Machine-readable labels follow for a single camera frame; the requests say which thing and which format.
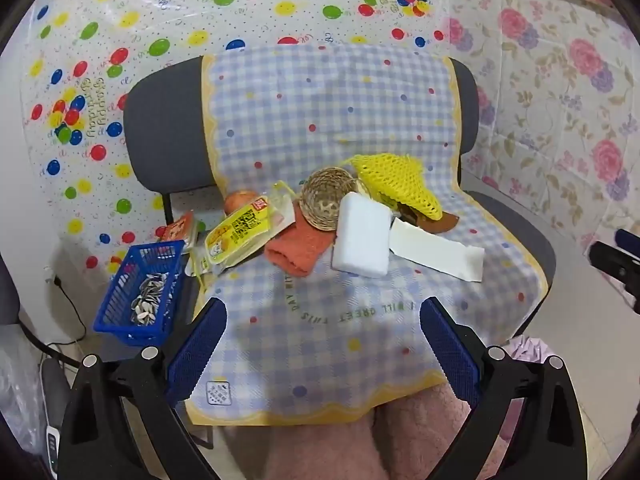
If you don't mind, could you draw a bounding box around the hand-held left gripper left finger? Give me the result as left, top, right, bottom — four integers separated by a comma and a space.
57, 296, 228, 480

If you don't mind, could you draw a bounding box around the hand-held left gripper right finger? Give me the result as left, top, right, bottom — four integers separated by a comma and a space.
420, 296, 588, 480

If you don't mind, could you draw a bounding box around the brown leather piece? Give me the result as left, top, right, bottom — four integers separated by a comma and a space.
392, 205, 460, 235

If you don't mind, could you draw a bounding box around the orange knitted cloth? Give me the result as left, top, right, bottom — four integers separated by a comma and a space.
263, 202, 337, 278

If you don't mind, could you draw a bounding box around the yellow foam net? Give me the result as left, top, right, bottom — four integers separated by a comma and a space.
345, 152, 444, 221

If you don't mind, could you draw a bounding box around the small wicker basket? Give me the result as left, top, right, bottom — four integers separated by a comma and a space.
298, 167, 360, 233

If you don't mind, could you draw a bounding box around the pile of sunflower seed shells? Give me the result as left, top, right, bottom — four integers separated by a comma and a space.
130, 272, 173, 326

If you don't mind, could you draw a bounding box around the blue plastic basket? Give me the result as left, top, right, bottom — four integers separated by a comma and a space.
93, 240, 187, 347

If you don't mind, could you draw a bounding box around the white drink carton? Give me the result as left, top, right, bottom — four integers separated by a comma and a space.
389, 217, 487, 284

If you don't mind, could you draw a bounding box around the red snack packet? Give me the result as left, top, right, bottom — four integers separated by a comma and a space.
159, 210, 197, 251

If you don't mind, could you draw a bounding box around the yellow snack packet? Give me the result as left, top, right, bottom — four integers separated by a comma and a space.
204, 196, 273, 266

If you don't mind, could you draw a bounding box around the white foam block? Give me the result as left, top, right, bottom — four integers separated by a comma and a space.
331, 192, 394, 278

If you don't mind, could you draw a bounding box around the floral print plastic sheet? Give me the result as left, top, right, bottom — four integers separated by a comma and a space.
445, 0, 640, 261

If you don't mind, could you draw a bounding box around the orange fruit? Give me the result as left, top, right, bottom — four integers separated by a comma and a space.
223, 189, 261, 216

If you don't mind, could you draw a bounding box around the pink fuzzy rug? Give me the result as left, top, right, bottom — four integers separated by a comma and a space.
210, 382, 481, 480

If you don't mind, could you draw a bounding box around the clear plastic wrapper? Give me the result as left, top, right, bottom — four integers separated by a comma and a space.
270, 180, 298, 236

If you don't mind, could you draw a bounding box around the white power strip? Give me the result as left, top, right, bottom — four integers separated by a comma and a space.
44, 425, 63, 468

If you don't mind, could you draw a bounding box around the grey office chair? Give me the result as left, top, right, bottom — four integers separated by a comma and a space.
122, 54, 558, 311

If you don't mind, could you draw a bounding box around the blue checked plastic cloth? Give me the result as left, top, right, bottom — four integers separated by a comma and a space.
185, 42, 546, 426

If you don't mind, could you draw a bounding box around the balloon print plastic sheet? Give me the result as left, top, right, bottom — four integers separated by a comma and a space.
0, 0, 451, 281

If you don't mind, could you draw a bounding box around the black power cable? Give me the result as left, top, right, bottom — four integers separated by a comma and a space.
17, 275, 88, 366

